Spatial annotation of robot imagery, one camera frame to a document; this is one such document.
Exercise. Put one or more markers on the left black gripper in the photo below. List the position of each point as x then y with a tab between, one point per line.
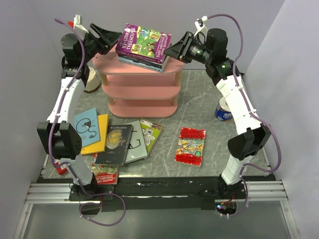
106	39

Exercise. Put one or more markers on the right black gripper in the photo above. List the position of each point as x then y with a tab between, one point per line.
180	50

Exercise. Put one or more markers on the purple 117-Storey Treehouse book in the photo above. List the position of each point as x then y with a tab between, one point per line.
143	43

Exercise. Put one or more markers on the blue 143-Storey Treehouse book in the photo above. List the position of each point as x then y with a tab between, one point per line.
159	69

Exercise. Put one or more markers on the Little Women book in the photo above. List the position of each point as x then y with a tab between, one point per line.
147	62

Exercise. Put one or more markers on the black Moon and Sixpence book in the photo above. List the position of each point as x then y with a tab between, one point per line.
116	147

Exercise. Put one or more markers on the grey book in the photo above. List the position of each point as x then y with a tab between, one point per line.
137	148

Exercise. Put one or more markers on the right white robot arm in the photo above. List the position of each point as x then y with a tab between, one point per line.
252	134

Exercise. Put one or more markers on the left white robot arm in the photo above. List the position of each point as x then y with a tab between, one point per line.
59	138

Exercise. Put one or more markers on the white toilet paper roll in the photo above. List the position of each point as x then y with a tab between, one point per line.
93	82

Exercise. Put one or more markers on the pink three-tier shelf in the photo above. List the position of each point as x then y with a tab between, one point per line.
135	92

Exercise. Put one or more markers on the blue wrapped tissue roll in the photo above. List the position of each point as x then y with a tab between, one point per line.
222	111

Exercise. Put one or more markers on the green book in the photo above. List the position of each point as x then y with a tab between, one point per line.
151	132

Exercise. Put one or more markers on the light blue book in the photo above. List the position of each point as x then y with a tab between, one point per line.
86	125

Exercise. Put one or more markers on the red Storey Treehouse book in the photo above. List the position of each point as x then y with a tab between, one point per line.
190	146

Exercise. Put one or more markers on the yellow book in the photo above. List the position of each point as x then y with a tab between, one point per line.
99	144

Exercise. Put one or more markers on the red Treehouse book at edge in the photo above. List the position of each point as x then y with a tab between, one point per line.
105	174

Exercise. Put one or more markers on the small red box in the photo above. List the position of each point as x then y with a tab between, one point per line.
61	170

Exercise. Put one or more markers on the black base bar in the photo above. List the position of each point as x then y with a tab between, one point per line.
161	193

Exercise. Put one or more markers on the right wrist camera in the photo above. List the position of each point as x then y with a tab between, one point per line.
200	26

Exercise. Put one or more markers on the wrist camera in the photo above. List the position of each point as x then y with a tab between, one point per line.
200	26
78	23

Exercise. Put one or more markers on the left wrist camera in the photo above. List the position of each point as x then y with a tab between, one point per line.
78	23

